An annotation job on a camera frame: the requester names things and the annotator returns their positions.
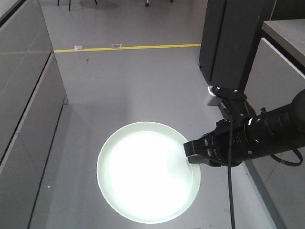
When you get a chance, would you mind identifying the grey kitchen island counter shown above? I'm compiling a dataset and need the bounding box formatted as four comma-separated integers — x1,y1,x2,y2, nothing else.
245,19,305,229

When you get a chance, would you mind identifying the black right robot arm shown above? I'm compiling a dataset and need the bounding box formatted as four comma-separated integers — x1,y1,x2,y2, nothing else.
183,87,305,167

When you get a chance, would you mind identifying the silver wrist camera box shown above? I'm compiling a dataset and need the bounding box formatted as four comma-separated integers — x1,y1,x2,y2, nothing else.
204,86,247,107

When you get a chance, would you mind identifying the black camera cable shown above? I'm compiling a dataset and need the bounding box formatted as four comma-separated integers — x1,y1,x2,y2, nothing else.
220,100,236,229

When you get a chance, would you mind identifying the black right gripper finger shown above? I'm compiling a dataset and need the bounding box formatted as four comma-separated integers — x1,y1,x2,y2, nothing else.
183,137,214,157
187,155,221,167

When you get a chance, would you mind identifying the light green round plate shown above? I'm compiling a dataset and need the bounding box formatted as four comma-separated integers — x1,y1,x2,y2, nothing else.
96,122,201,224

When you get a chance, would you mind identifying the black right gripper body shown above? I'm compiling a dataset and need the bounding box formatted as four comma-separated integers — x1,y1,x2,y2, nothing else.
207,116,259,167

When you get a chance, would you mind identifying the grey kitchen cabinet left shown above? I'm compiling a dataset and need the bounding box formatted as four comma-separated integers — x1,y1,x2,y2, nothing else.
0,0,68,229

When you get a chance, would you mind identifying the dark tall cabinet column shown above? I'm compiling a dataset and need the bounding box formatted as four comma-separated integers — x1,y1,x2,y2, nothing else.
199,0,276,91

